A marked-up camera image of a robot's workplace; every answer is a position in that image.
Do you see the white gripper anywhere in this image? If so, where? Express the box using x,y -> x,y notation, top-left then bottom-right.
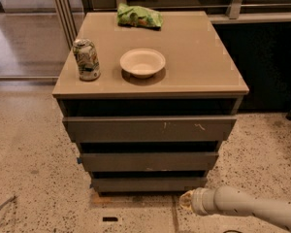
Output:
179,187 -> 217,216

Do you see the grey bottom drawer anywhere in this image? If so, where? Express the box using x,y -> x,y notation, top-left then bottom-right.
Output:
91,177 -> 207,193

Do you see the grey drawer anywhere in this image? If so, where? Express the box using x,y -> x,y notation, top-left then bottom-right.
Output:
91,177 -> 207,193
63,116 -> 236,143
78,152 -> 218,172

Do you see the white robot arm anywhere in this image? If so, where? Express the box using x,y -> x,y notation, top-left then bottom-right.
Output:
179,185 -> 291,233

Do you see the grey middle drawer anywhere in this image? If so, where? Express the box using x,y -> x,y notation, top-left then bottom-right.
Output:
78,152 -> 218,172

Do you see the grey drawer cabinet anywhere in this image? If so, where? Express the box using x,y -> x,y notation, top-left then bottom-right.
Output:
53,12 -> 248,181

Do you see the grey top drawer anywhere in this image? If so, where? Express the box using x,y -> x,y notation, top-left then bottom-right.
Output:
63,116 -> 236,143

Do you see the white paper bowl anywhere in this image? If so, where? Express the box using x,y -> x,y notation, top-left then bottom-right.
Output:
120,49 -> 166,79

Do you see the crumpled drink can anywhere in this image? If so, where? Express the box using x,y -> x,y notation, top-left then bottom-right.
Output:
73,39 -> 100,81

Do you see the green chip bag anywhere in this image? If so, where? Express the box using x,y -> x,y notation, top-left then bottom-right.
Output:
117,3 -> 163,29

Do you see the metal window frame post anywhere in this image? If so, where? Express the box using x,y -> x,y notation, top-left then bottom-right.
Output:
54,0 -> 77,50

